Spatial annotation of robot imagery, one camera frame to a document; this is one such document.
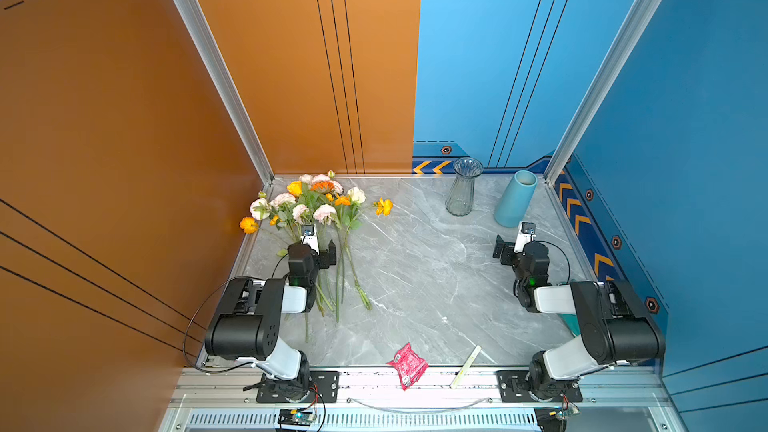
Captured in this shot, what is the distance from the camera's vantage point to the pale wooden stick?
0.76 m

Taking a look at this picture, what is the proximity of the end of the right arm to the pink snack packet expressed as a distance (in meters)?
0.36

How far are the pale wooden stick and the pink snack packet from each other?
0.26 ft

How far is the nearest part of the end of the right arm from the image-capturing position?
2.81 ft

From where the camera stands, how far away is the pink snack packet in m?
0.76

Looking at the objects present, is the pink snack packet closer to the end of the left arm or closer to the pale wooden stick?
the pale wooden stick

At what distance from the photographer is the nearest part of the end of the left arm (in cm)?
85
